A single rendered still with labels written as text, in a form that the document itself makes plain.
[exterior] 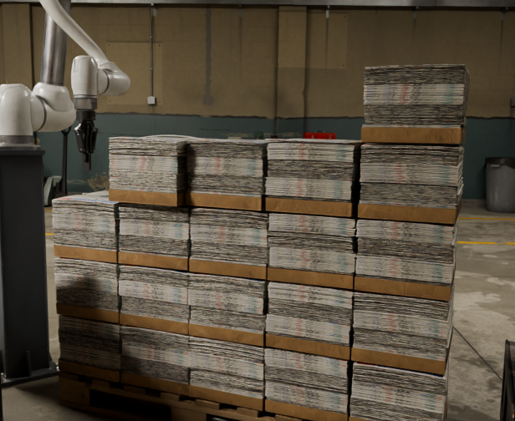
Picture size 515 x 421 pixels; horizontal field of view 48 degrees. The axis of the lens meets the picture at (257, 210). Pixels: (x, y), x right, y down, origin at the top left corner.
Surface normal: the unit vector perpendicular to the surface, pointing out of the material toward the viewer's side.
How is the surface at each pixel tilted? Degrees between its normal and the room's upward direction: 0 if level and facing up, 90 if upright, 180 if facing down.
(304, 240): 90
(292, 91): 90
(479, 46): 90
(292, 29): 90
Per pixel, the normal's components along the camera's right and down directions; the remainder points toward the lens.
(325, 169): -0.39, 0.12
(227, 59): -0.03, 0.14
